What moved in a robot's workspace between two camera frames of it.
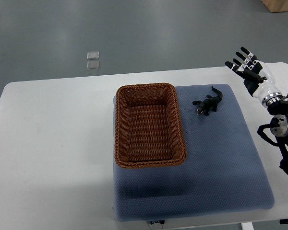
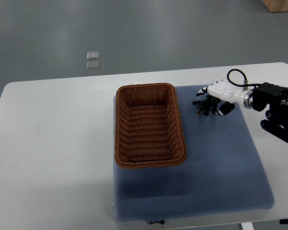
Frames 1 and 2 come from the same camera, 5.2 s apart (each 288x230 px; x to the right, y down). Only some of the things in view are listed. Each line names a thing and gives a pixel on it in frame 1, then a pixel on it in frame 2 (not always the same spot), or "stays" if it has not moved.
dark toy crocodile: [210, 103] stays
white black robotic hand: [258, 78] to [228, 95]
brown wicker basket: [148, 132] stays
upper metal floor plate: [92, 55] stays
